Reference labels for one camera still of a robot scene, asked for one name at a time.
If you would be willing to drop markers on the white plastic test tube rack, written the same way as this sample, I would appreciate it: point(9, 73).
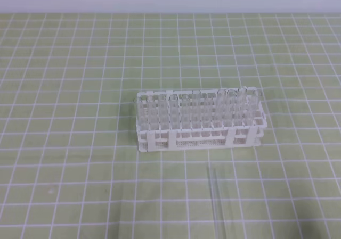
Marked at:
point(187, 120)

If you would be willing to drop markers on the clear glass test tube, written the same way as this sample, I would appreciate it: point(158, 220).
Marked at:
point(216, 201)

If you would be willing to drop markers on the green checkered tablecloth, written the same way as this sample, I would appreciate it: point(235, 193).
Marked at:
point(70, 167)

